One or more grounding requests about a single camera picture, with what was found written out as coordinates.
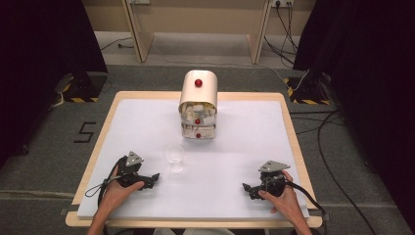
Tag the clear glass cup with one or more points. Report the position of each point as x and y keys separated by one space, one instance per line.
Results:
x=174 y=155

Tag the black curtain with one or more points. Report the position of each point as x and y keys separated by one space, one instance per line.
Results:
x=36 y=65
x=375 y=81

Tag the light wooden desk frame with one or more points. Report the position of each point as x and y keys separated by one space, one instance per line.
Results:
x=143 y=39

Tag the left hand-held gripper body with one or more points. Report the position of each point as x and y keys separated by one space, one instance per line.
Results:
x=129 y=171

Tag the person's left hand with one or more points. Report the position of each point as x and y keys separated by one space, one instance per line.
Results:
x=112 y=197

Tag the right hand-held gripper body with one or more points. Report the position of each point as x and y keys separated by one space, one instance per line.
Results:
x=272 y=182

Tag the cream drawer box red knobs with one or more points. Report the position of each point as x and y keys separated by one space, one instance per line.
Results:
x=198 y=91

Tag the white wall power outlet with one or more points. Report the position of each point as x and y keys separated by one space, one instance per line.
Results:
x=282 y=2

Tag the person's right hand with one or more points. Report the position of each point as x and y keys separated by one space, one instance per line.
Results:
x=288 y=204

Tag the wooden table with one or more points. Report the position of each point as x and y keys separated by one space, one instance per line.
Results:
x=293 y=130

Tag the white table mat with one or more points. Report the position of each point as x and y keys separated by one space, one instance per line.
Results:
x=228 y=156

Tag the black yellow striped stand base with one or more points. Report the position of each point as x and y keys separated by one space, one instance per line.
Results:
x=308 y=89
x=83 y=88

